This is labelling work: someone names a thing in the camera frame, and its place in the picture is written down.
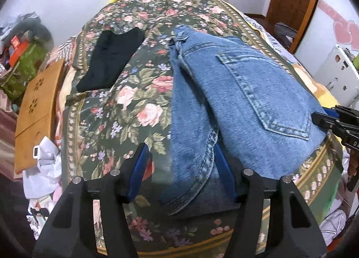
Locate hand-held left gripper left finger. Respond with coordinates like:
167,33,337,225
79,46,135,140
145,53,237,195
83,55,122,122
32,143,153,258

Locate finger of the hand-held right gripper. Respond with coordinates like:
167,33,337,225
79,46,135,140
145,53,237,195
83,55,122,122
322,105,359,120
311,111,351,138

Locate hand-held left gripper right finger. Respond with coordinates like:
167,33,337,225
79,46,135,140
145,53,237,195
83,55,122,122
213,143,327,258

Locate blue denim pants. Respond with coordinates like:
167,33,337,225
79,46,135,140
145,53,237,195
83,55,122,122
158,24,330,219

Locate person's right hand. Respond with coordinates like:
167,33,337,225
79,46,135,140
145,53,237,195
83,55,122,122
347,149,359,178

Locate white appliance with stickers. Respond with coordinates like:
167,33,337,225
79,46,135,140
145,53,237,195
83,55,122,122
313,44,359,107

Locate green floral blanket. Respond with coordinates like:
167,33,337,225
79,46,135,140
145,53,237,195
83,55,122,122
60,0,345,256

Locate wardrobe door with hearts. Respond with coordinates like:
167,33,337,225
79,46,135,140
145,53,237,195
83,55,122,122
294,0,359,79

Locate white crumpled cloth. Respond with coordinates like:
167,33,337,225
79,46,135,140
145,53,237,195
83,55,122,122
22,136,62,199

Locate grey clothing on floor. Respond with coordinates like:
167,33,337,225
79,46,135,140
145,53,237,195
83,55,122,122
275,22,298,48

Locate wooden lap desk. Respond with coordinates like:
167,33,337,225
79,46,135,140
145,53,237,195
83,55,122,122
14,58,66,174

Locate brown wooden door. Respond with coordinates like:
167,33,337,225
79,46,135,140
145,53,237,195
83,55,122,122
265,0,324,54

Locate black folded garment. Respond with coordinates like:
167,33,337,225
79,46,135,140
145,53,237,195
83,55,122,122
76,26,145,92

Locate striped orange blanket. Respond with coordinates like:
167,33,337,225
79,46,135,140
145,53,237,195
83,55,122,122
46,36,82,73

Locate green floral storage box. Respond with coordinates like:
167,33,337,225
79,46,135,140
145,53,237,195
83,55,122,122
0,42,48,100

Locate red box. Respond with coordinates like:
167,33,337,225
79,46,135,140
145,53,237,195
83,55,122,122
8,36,30,66

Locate pile of clothes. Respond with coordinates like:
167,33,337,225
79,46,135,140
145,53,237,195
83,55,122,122
0,13,37,37

